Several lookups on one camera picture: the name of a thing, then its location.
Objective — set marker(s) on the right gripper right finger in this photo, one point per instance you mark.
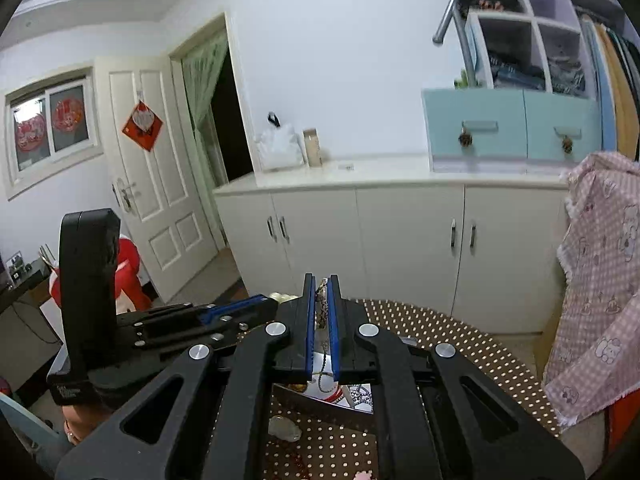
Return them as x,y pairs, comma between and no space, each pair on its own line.
350,361

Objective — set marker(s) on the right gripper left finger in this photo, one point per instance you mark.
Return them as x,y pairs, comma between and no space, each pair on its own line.
294,360

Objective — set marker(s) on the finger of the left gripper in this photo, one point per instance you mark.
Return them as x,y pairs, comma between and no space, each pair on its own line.
213,312
242,321

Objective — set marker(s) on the pale jade stone pendant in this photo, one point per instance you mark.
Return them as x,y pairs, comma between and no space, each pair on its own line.
284,429

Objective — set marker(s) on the black jewelry box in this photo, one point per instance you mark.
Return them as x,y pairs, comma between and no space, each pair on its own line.
322,389

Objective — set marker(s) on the person's left hand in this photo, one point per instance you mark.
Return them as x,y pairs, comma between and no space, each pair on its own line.
81,420

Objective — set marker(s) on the brown polka dot tablecloth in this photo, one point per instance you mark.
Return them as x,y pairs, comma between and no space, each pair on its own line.
435,416

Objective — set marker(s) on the white panel door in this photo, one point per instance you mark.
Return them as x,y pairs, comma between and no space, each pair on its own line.
156,190

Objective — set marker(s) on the white tote bag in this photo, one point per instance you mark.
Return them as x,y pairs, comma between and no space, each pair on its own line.
278,146

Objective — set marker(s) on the long white low cabinet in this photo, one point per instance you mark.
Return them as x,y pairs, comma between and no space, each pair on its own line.
478,247

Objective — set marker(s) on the beige jar with lid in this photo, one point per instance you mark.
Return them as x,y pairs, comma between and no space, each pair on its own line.
312,145

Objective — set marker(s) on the red diamond door decoration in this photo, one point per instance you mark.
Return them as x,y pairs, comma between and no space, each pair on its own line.
143,126

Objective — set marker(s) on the window with red paper-cuts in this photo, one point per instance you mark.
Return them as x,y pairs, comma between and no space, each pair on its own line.
47,127

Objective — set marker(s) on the teal two-drawer chest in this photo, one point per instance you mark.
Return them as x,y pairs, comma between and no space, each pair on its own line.
509,130

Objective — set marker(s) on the pink checkered cloth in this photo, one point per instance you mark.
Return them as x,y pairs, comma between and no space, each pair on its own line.
594,358

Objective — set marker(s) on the green doorway curtain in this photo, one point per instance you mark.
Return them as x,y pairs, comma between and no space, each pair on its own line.
201,68

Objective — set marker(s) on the grey metal railing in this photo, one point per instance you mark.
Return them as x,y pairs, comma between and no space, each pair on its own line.
450,16

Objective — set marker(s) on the white cubby shelf unit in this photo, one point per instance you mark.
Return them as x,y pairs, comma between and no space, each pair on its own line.
540,35

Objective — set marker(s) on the hanging clothes row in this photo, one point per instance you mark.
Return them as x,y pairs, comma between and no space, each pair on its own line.
616,68

